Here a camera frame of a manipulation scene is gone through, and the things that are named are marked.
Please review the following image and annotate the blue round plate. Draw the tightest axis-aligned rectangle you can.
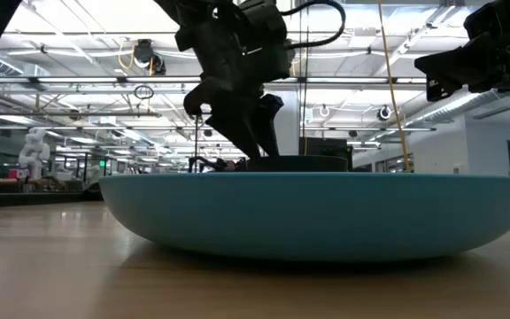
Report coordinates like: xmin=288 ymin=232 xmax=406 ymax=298
xmin=98 ymin=171 xmax=510 ymax=262

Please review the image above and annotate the yellow hanging cable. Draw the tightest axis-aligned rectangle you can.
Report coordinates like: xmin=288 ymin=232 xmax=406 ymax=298
xmin=377 ymin=0 xmax=412 ymax=174

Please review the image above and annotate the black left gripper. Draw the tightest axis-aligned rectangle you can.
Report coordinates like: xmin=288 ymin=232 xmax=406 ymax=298
xmin=155 ymin=0 xmax=296 ymax=160

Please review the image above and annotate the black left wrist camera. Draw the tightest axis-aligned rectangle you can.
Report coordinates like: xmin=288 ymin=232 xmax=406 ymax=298
xmin=239 ymin=0 xmax=288 ymax=45

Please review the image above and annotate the black bowl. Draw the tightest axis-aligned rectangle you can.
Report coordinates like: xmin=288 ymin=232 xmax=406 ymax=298
xmin=245 ymin=155 xmax=349 ymax=174

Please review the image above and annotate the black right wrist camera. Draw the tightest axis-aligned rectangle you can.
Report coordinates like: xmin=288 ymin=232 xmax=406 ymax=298
xmin=463 ymin=0 xmax=510 ymax=41

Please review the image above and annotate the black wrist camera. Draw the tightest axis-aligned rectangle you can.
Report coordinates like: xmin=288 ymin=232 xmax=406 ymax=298
xmin=463 ymin=0 xmax=510 ymax=41
xmin=239 ymin=0 xmax=288 ymax=45

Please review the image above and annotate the black ceiling-hung device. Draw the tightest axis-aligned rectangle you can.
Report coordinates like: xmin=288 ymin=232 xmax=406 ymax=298
xmin=133 ymin=38 xmax=167 ymax=76

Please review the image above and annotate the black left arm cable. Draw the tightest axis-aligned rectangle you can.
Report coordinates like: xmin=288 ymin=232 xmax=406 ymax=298
xmin=280 ymin=0 xmax=347 ymax=51

